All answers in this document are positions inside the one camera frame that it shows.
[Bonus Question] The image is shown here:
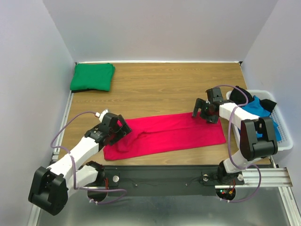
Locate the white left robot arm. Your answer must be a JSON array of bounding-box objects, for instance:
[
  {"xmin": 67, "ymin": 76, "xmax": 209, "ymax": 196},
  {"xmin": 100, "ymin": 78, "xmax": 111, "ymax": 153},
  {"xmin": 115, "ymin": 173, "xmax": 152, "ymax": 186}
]
[{"xmin": 28, "ymin": 110, "xmax": 132, "ymax": 216}]

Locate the pink red t shirt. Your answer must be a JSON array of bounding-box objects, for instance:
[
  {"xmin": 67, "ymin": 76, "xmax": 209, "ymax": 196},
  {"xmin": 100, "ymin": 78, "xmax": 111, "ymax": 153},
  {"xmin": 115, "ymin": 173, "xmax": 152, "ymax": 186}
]
[{"xmin": 103, "ymin": 113, "xmax": 226, "ymax": 161}]

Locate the black t shirt in basket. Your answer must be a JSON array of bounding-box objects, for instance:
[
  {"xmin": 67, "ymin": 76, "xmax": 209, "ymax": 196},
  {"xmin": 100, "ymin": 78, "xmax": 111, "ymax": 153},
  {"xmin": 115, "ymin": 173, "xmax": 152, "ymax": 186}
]
[{"xmin": 229, "ymin": 86, "xmax": 277, "ymax": 113}]

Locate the aluminium frame rail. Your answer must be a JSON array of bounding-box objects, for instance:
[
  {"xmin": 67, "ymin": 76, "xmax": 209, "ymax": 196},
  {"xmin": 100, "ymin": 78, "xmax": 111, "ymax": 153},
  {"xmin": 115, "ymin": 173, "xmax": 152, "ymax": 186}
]
[
  {"xmin": 27, "ymin": 92, "xmax": 73, "ymax": 226},
  {"xmin": 242, "ymin": 155, "xmax": 301, "ymax": 226}
]

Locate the blue t shirt in basket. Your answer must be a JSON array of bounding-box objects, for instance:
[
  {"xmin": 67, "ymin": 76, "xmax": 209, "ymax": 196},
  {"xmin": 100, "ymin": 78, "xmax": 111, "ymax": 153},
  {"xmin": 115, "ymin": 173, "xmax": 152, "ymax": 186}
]
[{"xmin": 230, "ymin": 95, "xmax": 282, "ymax": 141}]

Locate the folded green t shirt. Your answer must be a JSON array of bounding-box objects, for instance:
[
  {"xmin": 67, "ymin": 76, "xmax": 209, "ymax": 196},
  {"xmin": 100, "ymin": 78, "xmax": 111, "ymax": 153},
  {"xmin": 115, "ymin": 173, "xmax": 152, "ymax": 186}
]
[{"xmin": 70, "ymin": 64, "xmax": 115, "ymax": 92}]

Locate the aluminium frame rail left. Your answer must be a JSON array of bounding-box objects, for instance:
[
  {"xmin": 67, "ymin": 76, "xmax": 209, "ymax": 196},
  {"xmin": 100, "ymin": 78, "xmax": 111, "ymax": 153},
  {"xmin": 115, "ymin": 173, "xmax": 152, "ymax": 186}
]
[{"xmin": 27, "ymin": 92, "xmax": 73, "ymax": 226}]

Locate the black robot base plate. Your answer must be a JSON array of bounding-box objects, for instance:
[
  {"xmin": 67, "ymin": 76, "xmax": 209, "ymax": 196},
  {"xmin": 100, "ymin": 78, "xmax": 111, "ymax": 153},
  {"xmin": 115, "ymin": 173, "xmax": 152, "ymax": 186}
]
[{"xmin": 88, "ymin": 165, "xmax": 244, "ymax": 196}]

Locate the white plastic laundry basket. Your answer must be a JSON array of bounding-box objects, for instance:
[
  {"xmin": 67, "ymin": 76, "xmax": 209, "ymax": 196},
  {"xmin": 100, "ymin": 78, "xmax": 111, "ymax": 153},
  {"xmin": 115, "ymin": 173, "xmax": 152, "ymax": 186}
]
[{"xmin": 226, "ymin": 90, "xmax": 293, "ymax": 151}]

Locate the aluminium frame rail right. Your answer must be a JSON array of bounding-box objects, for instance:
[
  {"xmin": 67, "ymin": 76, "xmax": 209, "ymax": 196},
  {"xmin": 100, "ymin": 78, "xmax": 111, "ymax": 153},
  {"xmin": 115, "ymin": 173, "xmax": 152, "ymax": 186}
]
[{"xmin": 242, "ymin": 155, "xmax": 301, "ymax": 226}]

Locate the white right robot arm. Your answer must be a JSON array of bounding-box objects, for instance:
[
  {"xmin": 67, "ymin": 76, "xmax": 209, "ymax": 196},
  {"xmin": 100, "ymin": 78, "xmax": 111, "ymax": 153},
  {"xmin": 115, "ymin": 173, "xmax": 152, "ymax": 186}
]
[{"xmin": 192, "ymin": 86, "xmax": 278, "ymax": 184}]

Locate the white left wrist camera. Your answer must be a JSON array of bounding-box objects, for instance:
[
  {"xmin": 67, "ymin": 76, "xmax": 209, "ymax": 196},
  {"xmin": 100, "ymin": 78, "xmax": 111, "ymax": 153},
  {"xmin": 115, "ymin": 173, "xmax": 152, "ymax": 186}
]
[{"xmin": 95, "ymin": 109, "xmax": 109, "ymax": 122}]

